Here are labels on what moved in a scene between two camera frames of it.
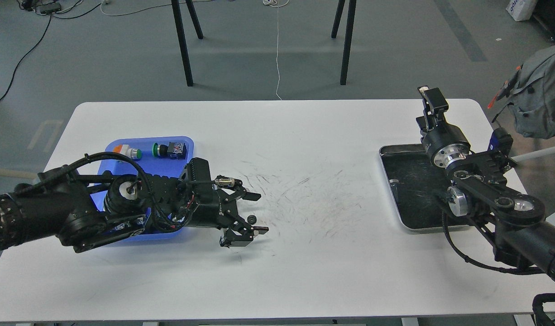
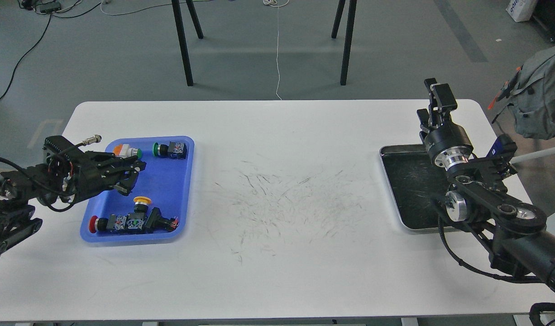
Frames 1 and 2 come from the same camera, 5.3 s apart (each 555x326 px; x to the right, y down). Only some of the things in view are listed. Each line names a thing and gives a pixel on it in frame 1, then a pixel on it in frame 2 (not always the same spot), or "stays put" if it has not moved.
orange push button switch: x=133 y=153 stays put
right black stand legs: x=346 y=49 stays put
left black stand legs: x=183 y=43 stays put
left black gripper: x=208 y=203 -> x=93 y=172
